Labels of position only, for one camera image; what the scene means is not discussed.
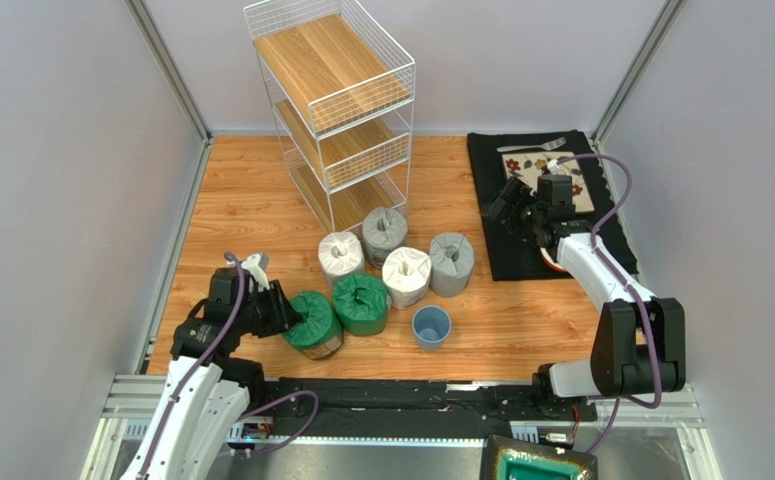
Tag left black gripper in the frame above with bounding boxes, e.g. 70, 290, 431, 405
234, 279, 303, 338

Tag green toilet paper roll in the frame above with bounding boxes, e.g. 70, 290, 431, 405
332, 273, 391, 336
282, 290, 344, 360

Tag white toilet paper roll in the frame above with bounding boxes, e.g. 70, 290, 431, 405
382, 247, 432, 310
317, 231, 366, 290

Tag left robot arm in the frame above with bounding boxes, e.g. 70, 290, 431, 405
122, 255, 302, 479

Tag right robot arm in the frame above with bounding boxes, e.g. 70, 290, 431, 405
482, 174, 686, 409

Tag floral square plate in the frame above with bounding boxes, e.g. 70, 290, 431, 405
502, 151, 595, 214

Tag black cloth placemat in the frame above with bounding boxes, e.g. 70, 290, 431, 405
467, 130, 638, 281

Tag silver fork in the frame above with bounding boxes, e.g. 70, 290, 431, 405
497, 137, 567, 153

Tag white orange mug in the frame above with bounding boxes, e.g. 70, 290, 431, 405
539, 248, 568, 273

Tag grey toilet paper roll right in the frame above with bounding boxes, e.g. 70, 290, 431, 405
429, 232, 475, 298

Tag grey toilet paper roll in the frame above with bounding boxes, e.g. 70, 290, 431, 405
429, 232, 475, 298
361, 207, 408, 269

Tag grey toilet paper roll back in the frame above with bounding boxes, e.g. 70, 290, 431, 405
361, 207, 408, 269

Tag blue plastic cup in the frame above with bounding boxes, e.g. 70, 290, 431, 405
412, 305, 452, 351

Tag teal glazed square dish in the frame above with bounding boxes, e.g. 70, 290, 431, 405
479, 435, 599, 480

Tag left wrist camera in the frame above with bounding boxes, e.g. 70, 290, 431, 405
240, 252, 270, 291

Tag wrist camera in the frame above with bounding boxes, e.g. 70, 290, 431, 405
545, 159, 571, 177
240, 252, 270, 291

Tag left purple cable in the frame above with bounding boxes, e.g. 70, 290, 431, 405
135, 251, 320, 480

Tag purple cable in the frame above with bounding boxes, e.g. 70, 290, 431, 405
135, 251, 320, 480
555, 153, 663, 455

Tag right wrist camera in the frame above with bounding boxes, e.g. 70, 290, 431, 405
545, 159, 571, 177

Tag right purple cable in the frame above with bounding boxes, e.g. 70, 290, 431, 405
555, 153, 663, 455

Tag white wire shelf rack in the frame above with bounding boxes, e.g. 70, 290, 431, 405
243, 1, 416, 234

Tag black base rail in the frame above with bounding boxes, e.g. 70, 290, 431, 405
246, 378, 598, 440

